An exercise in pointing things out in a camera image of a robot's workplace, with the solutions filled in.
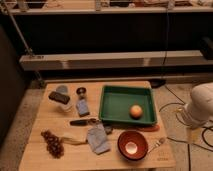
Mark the orange round fruit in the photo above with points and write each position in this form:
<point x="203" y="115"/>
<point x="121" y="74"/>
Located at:
<point x="136" y="111"/>

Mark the red chili pepper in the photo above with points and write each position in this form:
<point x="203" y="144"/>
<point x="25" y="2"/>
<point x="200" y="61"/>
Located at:
<point x="149" y="128"/>

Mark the red brown bowl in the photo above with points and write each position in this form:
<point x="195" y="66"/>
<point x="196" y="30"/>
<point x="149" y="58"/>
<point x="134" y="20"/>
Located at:
<point x="132" y="145"/>

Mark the bunch of dark grapes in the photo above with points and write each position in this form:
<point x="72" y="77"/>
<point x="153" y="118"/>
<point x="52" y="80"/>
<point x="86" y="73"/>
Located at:
<point x="54" y="144"/>

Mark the metal fork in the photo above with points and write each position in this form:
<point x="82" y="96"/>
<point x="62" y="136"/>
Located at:
<point x="157" y="144"/>

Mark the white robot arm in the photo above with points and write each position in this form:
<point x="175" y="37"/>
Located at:
<point x="198" y="111"/>

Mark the small metal cup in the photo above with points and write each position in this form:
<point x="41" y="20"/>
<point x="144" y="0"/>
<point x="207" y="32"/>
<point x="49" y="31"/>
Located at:
<point x="81" y="92"/>

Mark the green plastic tray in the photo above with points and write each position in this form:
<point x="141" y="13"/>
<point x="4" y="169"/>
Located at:
<point x="116" y="102"/>

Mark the metal shelf rail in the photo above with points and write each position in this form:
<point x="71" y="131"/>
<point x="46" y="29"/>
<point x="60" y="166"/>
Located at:
<point x="113" y="60"/>

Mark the clear plastic cup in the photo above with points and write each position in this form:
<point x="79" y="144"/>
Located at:
<point x="65" y="104"/>

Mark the black handled knife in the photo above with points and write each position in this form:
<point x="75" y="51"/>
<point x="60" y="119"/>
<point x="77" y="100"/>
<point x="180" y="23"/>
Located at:
<point x="84" y="122"/>

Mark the yellow banana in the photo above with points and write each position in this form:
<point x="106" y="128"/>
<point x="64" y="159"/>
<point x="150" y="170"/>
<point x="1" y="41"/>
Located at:
<point x="72" y="141"/>

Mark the blue folded cloth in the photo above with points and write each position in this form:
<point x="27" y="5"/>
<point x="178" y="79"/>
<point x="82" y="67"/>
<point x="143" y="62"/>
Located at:
<point x="97" y="139"/>

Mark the blue sponge block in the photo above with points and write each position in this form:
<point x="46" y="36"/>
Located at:
<point x="82" y="107"/>

